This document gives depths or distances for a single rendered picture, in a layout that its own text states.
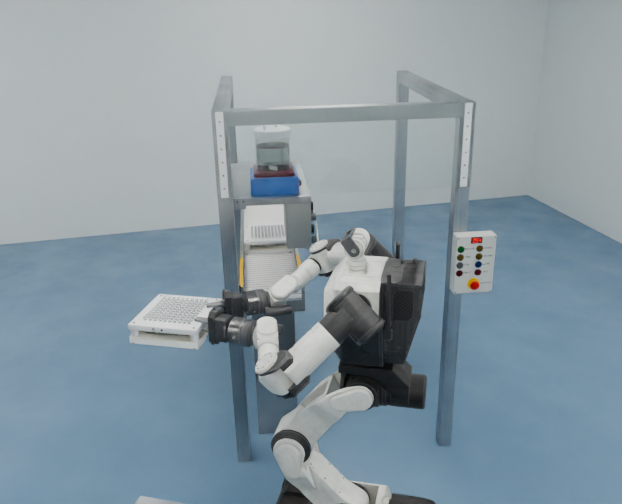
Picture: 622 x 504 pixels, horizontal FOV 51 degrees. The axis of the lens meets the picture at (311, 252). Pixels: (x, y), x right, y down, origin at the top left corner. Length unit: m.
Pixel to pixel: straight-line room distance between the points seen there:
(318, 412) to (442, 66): 4.82
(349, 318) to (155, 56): 4.48
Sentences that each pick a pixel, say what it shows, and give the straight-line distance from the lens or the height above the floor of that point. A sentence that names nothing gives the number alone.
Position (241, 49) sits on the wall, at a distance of 6.05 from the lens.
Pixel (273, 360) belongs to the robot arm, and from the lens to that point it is 1.82.
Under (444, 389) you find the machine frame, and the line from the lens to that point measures 3.15.
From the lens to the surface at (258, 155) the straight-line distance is 2.56.
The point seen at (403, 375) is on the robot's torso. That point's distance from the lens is 2.15.
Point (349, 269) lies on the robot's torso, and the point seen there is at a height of 1.25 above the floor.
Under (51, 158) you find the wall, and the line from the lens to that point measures 6.19.
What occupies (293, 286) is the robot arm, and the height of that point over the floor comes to 1.08.
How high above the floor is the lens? 2.05
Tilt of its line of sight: 22 degrees down
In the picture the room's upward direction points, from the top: 1 degrees counter-clockwise
